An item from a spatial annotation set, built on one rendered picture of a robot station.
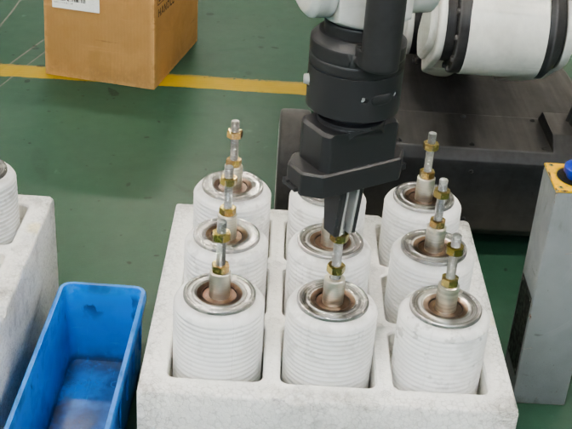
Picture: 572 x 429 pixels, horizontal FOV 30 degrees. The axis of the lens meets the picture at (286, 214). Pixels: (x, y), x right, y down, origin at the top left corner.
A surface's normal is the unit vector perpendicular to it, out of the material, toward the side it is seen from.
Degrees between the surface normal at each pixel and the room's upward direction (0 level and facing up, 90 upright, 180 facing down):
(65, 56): 89
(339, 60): 91
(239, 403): 90
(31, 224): 0
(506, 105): 0
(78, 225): 0
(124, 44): 90
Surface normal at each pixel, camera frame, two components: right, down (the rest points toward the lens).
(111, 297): -0.03, 0.47
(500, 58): -0.04, 0.79
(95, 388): 0.06, -0.87
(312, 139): -0.85, 0.22
